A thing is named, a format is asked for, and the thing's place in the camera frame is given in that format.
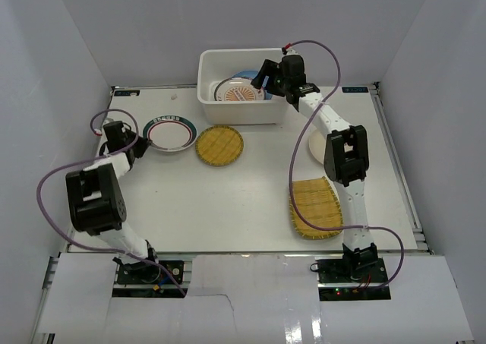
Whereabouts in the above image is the rectangular bamboo woven tray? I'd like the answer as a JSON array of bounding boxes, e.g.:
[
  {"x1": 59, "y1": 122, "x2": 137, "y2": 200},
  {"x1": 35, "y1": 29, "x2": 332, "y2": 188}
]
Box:
[{"x1": 289, "y1": 177, "x2": 343, "y2": 240}]

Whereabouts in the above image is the cream round plate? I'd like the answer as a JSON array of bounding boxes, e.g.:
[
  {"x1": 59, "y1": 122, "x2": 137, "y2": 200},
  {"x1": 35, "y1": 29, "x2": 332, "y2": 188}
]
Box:
[{"x1": 308, "y1": 130, "x2": 326, "y2": 165}]

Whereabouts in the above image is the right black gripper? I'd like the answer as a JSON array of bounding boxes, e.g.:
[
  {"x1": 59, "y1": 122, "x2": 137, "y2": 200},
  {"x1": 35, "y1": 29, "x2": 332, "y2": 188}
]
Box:
[{"x1": 252, "y1": 59, "x2": 291, "y2": 97}]

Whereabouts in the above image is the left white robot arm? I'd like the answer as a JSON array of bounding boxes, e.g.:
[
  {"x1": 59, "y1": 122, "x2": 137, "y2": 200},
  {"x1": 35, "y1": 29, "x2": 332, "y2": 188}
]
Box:
[{"x1": 65, "y1": 122, "x2": 161, "y2": 282}]

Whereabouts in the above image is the left blue table label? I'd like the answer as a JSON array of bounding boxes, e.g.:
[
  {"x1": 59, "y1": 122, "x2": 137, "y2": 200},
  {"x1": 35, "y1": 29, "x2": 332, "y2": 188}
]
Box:
[{"x1": 113, "y1": 90, "x2": 140, "y2": 97}]

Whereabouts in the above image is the white plastic bin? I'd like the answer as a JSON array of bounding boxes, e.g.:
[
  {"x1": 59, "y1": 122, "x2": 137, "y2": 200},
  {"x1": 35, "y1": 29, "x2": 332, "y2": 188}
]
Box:
[{"x1": 197, "y1": 48, "x2": 289, "y2": 125}]

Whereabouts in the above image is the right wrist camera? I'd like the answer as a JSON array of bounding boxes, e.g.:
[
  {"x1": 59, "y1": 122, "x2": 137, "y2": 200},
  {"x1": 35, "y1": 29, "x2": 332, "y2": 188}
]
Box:
[{"x1": 281, "y1": 43, "x2": 299, "y2": 56}]

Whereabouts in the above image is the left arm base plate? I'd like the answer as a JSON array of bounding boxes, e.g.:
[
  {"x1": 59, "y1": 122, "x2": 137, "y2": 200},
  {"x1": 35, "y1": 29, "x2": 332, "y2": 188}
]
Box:
[{"x1": 112, "y1": 260, "x2": 189, "y2": 298}]

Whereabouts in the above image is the blue plastic plate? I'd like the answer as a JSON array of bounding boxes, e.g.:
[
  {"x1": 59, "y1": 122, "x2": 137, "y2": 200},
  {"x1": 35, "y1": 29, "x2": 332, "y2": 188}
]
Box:
[{"x1": 233, "y1": 70, "x2": 273, "y2": 100}]

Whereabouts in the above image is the blue table label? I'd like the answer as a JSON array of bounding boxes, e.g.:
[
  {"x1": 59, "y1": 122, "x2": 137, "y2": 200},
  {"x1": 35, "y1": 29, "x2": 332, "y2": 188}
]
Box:
[
  {"x1": 341, "y1": 87, "x2": 369, "y2": 93},
  {"x1": 113, "y1": 90, "x2": 140, "y2": 97}
]

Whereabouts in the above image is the round bamboo woven plate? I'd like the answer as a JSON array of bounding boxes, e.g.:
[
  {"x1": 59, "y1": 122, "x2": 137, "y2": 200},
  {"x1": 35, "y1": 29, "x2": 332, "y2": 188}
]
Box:
[{"x1": 195, "y1": 125, "x2": 245, "y2": 167}]

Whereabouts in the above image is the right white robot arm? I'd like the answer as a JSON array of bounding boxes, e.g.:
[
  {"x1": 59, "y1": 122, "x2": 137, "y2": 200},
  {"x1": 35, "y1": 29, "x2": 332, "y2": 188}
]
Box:
[{"x1": 251, "y1": 54, "x2": 378, "y2": 282}]

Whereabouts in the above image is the right blue table label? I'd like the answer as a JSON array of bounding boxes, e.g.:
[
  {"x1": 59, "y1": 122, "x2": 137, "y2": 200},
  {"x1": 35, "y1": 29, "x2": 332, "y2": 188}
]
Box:
[{"x1": 341, "y1": 87, "x2": 369, "y2": 93}]

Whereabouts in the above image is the green rimmed white plate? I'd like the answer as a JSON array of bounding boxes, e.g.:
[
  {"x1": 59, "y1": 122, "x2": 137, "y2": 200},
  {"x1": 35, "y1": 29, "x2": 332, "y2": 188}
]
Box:
[{"x1": 143, "y1": 115, "x2": 198, "y2": 153}]

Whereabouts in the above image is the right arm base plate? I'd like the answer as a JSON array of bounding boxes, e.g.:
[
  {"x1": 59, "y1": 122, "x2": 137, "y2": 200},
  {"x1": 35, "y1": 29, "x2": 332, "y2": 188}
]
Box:
[{"x1": 309, "y1": 258, "x2": 391, "y2": 301}]

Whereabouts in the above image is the orange sunburst patterned plate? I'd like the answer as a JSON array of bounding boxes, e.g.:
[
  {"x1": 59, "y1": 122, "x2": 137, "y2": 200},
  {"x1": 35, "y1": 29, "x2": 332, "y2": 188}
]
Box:
[{"x1": 213, "y1": 77, "x2": 265, "y2": 102}]

